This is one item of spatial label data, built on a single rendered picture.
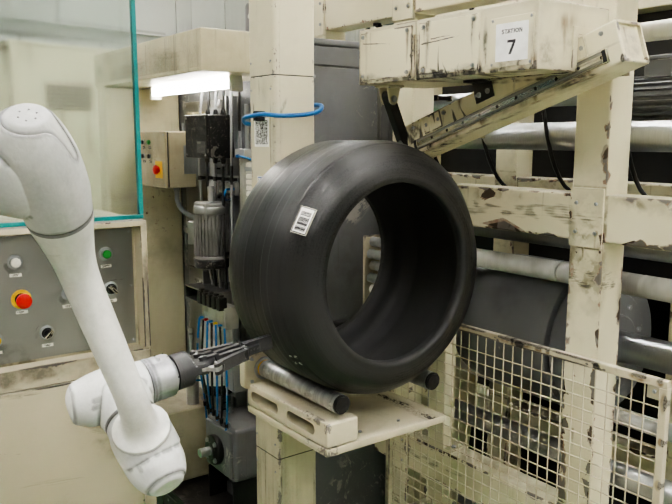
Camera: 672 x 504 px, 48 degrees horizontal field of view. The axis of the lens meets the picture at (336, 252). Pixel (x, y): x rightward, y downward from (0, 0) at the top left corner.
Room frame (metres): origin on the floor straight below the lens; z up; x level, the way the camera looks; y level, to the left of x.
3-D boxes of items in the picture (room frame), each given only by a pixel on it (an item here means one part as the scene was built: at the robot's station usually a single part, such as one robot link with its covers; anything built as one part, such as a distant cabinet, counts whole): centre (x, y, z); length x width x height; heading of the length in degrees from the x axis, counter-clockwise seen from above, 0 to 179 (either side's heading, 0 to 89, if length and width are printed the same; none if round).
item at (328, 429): (1.75, 0.09, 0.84); 0.36 x 0.09 x 0.06; 36
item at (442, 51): (1.91, -0.34, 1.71); 0.61 x 0.25 x 0.15; 36
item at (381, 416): (1.84, -0.02, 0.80); 0.37 x 0.36 x 0.02; 126
